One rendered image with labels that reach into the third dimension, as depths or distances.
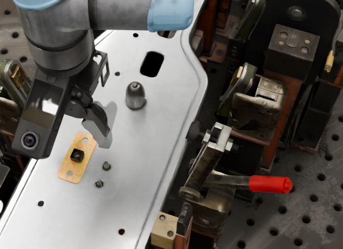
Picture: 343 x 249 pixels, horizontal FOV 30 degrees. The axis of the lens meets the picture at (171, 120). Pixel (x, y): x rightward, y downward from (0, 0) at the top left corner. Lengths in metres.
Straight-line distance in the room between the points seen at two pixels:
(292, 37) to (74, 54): 0.38
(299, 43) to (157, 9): 0.37
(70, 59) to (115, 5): 0.11
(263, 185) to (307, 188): 0.50
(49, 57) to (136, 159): 0.31
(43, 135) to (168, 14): 0.23
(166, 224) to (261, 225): 0.43
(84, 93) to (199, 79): 0.29
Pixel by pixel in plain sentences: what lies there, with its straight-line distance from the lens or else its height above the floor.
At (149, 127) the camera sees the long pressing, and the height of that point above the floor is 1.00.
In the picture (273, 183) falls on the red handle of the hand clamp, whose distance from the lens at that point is 0.84.
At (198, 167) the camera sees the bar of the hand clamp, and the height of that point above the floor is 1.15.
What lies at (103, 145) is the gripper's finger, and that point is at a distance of 0.92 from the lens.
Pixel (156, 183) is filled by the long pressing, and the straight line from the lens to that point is 0.98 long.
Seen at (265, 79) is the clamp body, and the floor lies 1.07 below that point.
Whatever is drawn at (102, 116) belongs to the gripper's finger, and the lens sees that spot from 0.86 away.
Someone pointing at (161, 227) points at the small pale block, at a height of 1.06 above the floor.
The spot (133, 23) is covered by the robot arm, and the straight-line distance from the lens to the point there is 0.68.
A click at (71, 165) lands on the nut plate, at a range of 1.00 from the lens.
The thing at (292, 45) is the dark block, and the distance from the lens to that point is 0.98.
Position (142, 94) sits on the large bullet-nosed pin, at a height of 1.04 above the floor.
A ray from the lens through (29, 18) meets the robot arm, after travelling 0.70.
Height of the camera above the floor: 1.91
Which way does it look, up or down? 62 degrees down
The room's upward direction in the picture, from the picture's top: 3 degrees clockwise
